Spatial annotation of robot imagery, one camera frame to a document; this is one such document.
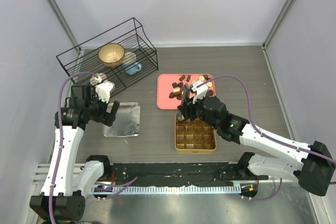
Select black wire rack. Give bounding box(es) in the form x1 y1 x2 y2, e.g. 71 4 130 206
56 17 159 94

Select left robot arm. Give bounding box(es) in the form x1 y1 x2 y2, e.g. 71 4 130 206
29 81 120 222

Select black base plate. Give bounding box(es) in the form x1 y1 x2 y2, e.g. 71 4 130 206
98 162 268 187

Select silver box lid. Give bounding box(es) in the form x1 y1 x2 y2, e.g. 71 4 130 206
102 102 140 137

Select gold bowl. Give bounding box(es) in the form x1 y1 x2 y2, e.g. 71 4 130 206
98 43 125 67

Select gold chocolate box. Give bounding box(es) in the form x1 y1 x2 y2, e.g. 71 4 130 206
174 113 217 154

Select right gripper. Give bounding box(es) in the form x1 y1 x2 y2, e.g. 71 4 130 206
178 92 219 130

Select blue cup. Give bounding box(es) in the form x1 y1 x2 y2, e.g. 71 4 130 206
124 62 142 76

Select metal tongs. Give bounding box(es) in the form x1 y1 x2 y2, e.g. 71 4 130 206
176 83 190 121

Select pink tray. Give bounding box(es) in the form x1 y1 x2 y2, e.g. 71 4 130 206
156 73 213 110

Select pink cup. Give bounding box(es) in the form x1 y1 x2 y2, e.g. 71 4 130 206
90 73 107 86

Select white cable duct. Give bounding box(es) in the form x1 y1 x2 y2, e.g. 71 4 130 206
91 184 241 197

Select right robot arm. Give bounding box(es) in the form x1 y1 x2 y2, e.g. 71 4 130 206
177 97 335 196

